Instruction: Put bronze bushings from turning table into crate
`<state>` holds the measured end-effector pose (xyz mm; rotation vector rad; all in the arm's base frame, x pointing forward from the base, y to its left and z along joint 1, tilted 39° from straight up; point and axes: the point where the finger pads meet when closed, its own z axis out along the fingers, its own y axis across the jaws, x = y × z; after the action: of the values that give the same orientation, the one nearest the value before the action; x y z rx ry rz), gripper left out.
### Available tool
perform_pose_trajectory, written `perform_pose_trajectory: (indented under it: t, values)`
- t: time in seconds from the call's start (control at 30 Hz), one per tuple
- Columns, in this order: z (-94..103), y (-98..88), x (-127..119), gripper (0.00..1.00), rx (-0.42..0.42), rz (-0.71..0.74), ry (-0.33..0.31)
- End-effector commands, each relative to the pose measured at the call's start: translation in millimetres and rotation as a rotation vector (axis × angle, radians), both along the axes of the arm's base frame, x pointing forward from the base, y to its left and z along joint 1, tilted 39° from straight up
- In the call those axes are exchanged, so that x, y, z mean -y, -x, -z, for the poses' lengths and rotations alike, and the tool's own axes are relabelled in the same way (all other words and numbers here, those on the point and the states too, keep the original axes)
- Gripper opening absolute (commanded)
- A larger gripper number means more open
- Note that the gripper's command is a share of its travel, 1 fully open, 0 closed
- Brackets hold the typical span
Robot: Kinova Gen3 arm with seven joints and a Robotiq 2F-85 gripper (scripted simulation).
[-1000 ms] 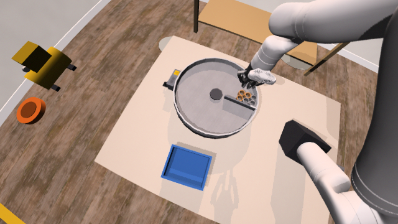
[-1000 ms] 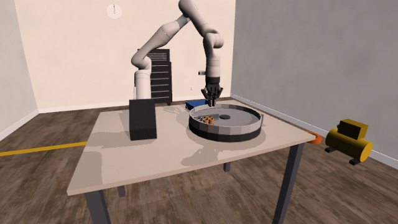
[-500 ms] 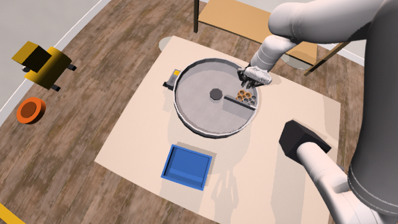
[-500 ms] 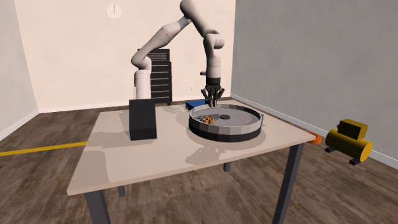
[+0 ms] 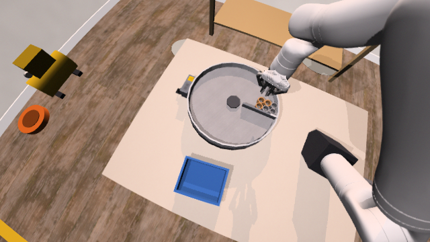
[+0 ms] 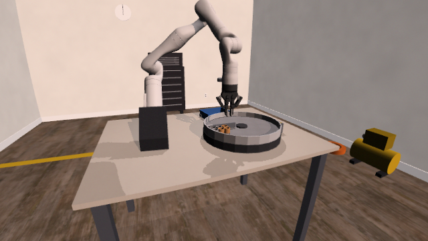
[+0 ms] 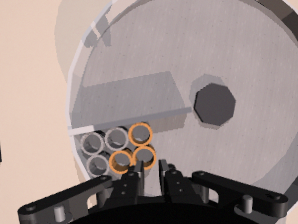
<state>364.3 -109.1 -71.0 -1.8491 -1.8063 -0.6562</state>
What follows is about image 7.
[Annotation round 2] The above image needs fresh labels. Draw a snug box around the grey metal ring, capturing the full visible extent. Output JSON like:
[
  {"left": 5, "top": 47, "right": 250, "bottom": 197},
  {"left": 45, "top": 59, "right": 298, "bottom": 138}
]
[
  {"left": 105, "top": 126, "right": 130, "bottom": 151},
  {"left": 86, "top": 151, "right": 111, "bottom": 177},
  {"left": 80, "top": 130, "right": 107, "bottom": 155}
]

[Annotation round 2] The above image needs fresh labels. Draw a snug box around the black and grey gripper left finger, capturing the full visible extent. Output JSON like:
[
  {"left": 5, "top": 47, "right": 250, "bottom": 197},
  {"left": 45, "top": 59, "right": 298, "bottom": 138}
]
[{"left": 17, "top": 160, "right": 145, "bottom": 224}]

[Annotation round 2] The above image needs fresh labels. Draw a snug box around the bronze bushing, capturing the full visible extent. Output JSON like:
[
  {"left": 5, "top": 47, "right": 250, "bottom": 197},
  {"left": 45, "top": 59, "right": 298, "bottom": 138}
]
[
  {"left": 132, "top": 144, "right": 156, "bottom": 170},
  {"left": 109, "top": 147, "right": 133, "bottom": 174},
  {"left": 128, "top": 122, "right": 153, "bottom": 147}
]

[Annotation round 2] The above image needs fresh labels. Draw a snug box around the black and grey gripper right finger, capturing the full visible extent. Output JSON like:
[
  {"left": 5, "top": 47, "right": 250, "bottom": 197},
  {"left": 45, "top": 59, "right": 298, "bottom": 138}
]
[{"left": 159, "top": 159, "right": 288, "bottom": 224}]

